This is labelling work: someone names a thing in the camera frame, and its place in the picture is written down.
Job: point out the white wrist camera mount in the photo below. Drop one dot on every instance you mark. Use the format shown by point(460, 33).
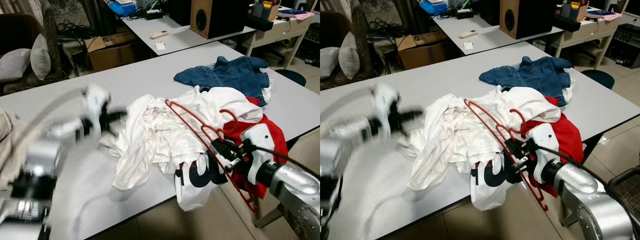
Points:
point(95, 102)
point(547, 145)
point(386, 102)
point(260, 145)

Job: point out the brown wicker armchair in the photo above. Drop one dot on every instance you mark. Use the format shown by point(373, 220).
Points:
point(332, 22)
point(15, 25)

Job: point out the dark blue round stool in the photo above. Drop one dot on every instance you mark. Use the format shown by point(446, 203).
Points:
point(291, 77)
point(599, 79)

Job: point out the black rack audio unit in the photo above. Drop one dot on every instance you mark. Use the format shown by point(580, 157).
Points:
point(622, 45)
point(309, 45)

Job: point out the desk organiser with pens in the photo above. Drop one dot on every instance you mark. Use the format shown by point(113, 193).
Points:
point(573, 10)
point(265, 10)

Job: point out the white remote control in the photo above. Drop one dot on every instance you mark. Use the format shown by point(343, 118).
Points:
point(159, 34)
point(468, 34)

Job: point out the grey pillow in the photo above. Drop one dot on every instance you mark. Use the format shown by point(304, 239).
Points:
point(41, 57)
point(14, 65)
point(329, 62)
point(349, 56)

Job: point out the blue plastic box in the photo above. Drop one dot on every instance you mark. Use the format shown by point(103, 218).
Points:
point(122, 8)
point(433, 7)

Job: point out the wood and black loudspeaker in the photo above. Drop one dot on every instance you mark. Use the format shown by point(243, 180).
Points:
point(225, 17)
point(535, 17)

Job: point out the pink paper sheet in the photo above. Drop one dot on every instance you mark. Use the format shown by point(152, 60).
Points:
point(611, 16)
point(302, 16)

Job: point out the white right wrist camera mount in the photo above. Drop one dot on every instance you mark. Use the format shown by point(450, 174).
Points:
point(547, 145)
point(260, 145)

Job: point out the beige folded cloth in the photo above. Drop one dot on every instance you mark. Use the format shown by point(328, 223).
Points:
point(7, 145)

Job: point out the white work table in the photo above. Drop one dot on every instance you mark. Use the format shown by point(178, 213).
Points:
point(175, 45)
point(485, 45)

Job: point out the white shirt black print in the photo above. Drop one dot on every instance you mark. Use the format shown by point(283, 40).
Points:
point(150, 140)
point(450, 140)

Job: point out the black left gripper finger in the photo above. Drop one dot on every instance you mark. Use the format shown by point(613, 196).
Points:
point(403, 129)
point(412, 115)
point(118, 115)
point(112, 129)

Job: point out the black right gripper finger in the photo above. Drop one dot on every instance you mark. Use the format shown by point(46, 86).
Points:
point(509, 155)
point(512, 145)
point(222, 145)
point(218, 156)

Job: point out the brown cardboard box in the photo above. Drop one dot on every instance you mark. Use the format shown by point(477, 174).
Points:
point(112, 55)
point(422, 54)

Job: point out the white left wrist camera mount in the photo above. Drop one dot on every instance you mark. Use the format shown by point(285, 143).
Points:
point(386, 102)
point(95, 102)

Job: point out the blue denim jeans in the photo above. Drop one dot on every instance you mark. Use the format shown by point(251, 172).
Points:
point(230, 75)
point(535, 75)

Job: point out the small white desk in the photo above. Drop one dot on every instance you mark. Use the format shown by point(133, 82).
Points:
point(280, 32)
point(585, 32)

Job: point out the large white table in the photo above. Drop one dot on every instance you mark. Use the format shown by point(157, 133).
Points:
point(450, 70)
point(150, 70)

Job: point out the red t-shirt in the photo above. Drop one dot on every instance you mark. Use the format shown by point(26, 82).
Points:
point(570, 140)
point(270, 135)

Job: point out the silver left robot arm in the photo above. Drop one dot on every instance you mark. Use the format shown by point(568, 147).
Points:
point(42, 160)
point(337, 160)

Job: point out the black desktop box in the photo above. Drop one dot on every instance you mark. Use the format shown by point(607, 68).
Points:
point(490, 11)
point(180, 11)

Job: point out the small white card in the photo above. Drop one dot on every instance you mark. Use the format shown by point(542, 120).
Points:
point(468, 46)
point(160, 46)

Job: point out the metal frame plaid chair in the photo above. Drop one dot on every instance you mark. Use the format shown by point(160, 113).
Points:
point(625, 187)

